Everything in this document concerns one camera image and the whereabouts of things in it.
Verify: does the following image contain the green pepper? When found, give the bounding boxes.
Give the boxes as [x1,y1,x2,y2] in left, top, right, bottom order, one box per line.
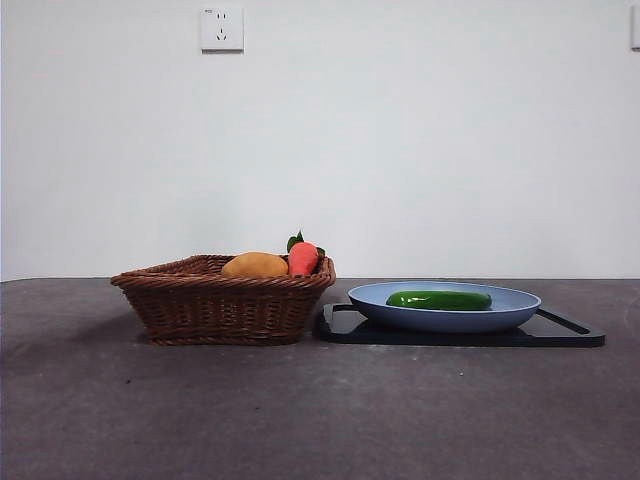
[385,290,493,312]

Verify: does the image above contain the blue round plate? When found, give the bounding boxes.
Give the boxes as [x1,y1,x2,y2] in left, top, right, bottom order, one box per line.
[347,281,543,335]

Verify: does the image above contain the orange carrot with green leaves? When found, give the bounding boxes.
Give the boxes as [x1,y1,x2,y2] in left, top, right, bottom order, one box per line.
[286,229,327,277]

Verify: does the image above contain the brown wicker basket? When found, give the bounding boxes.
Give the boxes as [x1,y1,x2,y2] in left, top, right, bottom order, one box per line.
[110,253,337,347]

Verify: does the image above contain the black rectangular tray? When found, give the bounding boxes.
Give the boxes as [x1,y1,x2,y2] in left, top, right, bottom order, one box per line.
[315,302,607,349]

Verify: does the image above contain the white wall socket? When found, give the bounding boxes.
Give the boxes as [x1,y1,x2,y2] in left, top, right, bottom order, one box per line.
[200,6,246,54]

